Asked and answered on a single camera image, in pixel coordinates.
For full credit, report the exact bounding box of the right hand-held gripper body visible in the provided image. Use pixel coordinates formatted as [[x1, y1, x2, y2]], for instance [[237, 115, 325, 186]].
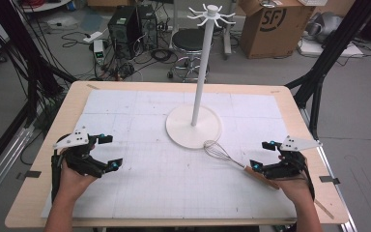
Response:
[[263, 134, 324, 181]]

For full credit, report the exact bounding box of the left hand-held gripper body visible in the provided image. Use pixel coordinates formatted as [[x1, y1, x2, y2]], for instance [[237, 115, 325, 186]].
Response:
[[53, 127, 111, 179]]

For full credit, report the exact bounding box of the wire whisk with wooden handle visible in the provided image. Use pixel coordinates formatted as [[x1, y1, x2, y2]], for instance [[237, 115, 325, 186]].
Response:
[[203, 139, 281, 190]]

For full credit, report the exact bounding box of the person's right hand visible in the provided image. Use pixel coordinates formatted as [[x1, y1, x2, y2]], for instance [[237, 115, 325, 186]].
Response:
[[275, 154, 316, 208]]

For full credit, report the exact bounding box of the person's left hand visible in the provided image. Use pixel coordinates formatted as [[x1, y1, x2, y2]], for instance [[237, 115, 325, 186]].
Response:
[[55, 146, 99, 203]]

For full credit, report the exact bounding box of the dark tape strip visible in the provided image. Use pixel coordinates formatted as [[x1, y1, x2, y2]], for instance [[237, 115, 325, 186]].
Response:
[[318, 175, 341, 186], [15, 169, 43, 181]]

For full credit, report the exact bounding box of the white gridded mat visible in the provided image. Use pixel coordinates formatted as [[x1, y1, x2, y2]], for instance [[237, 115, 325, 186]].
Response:
[[41, 89, 298, 220]]

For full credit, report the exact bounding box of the thin wooden stick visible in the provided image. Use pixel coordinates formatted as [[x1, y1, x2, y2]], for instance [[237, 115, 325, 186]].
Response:
[[313, 198, 335, 220]]

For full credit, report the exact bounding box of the white hook rack stand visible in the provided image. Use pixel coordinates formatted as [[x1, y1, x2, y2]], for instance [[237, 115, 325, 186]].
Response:
[[165, 3, 237, 150]]

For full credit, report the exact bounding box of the power supply with green display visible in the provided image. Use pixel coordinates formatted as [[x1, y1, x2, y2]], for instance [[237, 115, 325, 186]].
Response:
[[93, 39, 106, 66]]

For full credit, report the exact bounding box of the white flat board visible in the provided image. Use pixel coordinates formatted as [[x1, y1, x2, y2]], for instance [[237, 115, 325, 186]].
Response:
[[297, 38, 365, 59]]

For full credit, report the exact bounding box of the white power strip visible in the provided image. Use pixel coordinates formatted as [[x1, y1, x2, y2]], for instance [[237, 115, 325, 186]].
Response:
[[82, 30, 104, 44]]

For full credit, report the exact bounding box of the brown cardboard box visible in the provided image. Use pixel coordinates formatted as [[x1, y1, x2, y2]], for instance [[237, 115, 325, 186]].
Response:
[[239, 0, 316, 60]]

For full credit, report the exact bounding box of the large black computer tower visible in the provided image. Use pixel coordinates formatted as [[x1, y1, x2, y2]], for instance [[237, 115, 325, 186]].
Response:
[[107, 5, 142, 60]]

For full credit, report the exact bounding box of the grey metal stand leg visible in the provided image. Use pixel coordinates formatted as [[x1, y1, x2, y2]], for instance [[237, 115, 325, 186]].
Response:
[[222, 0, 234, 60]]

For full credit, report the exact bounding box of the slim black computer tower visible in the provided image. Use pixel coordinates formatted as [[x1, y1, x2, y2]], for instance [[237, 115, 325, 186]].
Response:
[[137, 4, 159, 50]]

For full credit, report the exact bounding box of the grey appliance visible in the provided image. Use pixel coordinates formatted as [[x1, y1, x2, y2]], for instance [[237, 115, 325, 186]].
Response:
[[304, 11, 345, 44]]

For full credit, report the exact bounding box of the black round stool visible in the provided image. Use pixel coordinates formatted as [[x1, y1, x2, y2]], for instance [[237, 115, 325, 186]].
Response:
[[167, 28, 213, 83]]

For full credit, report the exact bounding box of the aluminium rail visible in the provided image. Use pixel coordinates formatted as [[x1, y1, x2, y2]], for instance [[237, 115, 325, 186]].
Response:
[[299, 107, 359, 232], [0, 125, 36, 212]]

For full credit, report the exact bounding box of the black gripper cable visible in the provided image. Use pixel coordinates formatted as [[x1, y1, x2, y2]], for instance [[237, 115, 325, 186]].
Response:
[[300, 159, 317, 202], [50, 149, 64, 205]]

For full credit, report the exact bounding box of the black metal stand frame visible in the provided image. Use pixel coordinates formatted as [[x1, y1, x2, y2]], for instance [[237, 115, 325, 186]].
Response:
[[284, 0, 371, 141], [0, 0, 79, 182]]

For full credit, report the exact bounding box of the coiled black cable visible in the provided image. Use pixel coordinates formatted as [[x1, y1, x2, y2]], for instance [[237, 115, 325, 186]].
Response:
[[150, 47, 176, 65]]

